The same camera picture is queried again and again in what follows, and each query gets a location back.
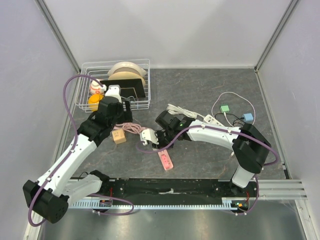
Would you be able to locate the white wire dish rack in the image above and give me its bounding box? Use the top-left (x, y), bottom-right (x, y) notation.
top-left (75, 59), bottom-right (151, 113)

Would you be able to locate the black thin cable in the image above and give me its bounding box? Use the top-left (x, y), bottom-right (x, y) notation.
top-left (214, 112), bottom-right (251, 131)

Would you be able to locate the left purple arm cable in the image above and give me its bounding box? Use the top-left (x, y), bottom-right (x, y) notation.
top-left (26, 74), bottom-right (105, 227)

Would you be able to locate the white power strip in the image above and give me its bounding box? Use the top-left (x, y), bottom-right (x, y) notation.
top-left (203, 114), bottom-right (224, 127)

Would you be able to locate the white orange patterned cup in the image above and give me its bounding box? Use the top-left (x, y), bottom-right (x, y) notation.
top-left (89, 79), bottom-right (105, 95)

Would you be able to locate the green plug adapter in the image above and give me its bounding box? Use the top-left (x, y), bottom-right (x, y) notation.
top-left (219, 104), bottom-right (230, 114)

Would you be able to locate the black square tray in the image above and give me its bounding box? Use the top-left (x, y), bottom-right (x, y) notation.
top-left (100, 78), bottom-right (146, 99)

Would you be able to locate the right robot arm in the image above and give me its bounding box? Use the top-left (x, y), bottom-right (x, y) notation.
top-left (152, 110), bottom-right (271, 197)

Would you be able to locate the yellow round bowl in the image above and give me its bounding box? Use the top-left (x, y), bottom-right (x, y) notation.
top-left (87, 94), bottom-right (104, 112)

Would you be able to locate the wooden cube socket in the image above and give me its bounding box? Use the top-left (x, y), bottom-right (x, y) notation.
top-left (112, 128), bottom-right (127, 145)

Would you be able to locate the white pink usb cable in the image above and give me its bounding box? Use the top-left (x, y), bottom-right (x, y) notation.
top-left (211, 91), bottom-right (256, 158)

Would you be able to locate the beige round plate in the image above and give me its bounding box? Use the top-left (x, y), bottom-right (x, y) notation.
top-left (108, 71), bottom-right (146, 86)

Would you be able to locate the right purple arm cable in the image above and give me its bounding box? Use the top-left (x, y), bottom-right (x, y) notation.
top-left (136, 124), bottom-right (280, 167)

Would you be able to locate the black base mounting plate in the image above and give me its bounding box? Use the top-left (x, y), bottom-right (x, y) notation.
top-left (71, 177), bottom-right (258, 201)

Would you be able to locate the pink power strip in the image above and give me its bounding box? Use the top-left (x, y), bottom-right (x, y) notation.
top-left (157, 150), bottom-right (174, 171)

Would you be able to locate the blue plug adapter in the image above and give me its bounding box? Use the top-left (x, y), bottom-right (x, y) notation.
top-left (242, 113), bottom-right (254, 123)

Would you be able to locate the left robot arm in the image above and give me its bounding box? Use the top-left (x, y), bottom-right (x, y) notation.
top-left (22, 96), bottom-right (133, 227)

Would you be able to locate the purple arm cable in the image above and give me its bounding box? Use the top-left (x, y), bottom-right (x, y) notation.
top-left (136, 124), bottom-right (280, 167)
top-left (26, 74), bottom-right (105, 227)

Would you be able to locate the white coiled power cord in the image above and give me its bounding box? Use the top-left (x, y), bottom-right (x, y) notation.
top-left (166, 103), bottom-right (206, 120)

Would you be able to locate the pink coiled power cord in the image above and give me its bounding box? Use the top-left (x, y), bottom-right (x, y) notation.
top-left (117, 121), bottom-right (145, 136)

